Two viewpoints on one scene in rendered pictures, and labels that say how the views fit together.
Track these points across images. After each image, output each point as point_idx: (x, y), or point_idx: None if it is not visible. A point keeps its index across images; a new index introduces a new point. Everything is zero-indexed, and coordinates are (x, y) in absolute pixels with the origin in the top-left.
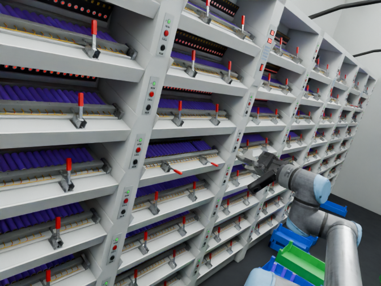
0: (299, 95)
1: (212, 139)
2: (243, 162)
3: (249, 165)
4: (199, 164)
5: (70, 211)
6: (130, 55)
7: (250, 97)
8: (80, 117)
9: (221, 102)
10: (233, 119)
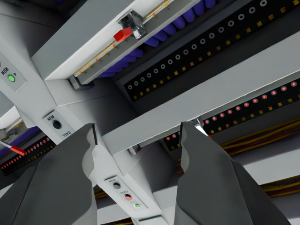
0: None
1: (100, 92)
2: (194, 149)
3: (188, 195)
4: (145, 0)
5: None
6: None
7: (138, 203)
8: None
9: (147, 146)
10: (124, 154)
